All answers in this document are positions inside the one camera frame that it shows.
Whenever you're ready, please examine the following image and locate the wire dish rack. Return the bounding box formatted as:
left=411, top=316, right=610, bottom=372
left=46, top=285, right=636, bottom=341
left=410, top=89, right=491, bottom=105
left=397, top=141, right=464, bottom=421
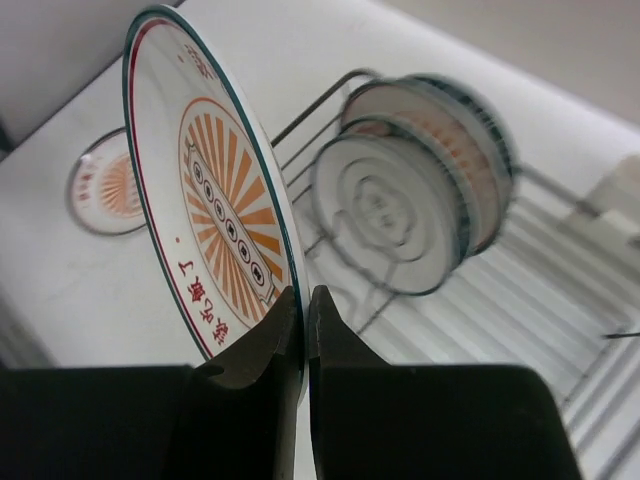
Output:
left=272, top=69, right=639, bottom=479

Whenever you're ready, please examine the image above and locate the green quatrefoil plate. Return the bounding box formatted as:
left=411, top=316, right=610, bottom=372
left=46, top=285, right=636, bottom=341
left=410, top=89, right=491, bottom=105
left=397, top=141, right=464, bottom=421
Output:
left=311, top=135, right=468, bottom=296

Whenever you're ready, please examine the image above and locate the white cutlery holder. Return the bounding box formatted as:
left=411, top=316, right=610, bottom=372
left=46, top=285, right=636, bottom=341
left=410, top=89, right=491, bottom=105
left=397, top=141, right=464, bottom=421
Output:
left=565, top=154, right=639, bottom=236

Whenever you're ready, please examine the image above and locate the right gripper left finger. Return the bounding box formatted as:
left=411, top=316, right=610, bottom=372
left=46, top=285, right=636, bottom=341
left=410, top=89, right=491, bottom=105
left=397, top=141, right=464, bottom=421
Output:
left=1, top=289, right=296, bottom=479

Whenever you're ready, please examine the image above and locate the green rim lettered plate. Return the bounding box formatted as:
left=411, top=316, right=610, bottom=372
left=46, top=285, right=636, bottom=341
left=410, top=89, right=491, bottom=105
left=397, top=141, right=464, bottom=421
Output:
left=340, top=74, right=515, bottom=255

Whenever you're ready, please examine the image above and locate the small orange sunburst plate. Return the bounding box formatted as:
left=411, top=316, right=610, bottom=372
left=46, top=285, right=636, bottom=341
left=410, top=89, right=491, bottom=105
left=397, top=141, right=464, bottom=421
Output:
left=65, top=127, right=146, bottom=237

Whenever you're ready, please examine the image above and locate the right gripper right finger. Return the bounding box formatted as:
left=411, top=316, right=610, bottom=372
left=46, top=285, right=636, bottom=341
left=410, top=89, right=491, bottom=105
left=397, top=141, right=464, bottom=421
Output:
left=308, top=286, right=581, bottom=479

